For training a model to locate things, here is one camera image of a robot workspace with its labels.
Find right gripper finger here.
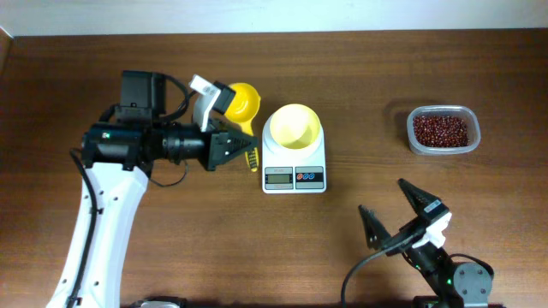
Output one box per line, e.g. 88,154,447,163
358,204,391,251
397,178,440,214

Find yellow plastic measuring scoop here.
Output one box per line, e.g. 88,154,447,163
223,82,262,173

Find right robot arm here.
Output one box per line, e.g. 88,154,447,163
350,179,494,307

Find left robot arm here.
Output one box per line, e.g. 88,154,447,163
48,71,260,307

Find pale yellow plastic bowl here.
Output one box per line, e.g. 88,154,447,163
269,104,321,150

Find white digital kitchen scale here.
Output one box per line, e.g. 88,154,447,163
262,114,327,194

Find red adzuki beans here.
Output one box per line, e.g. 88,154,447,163
413,115,469,148

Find clear plastic food container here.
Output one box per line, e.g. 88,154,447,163
407,105,481,156

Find right black cable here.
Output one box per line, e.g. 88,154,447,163
340,230,425,308

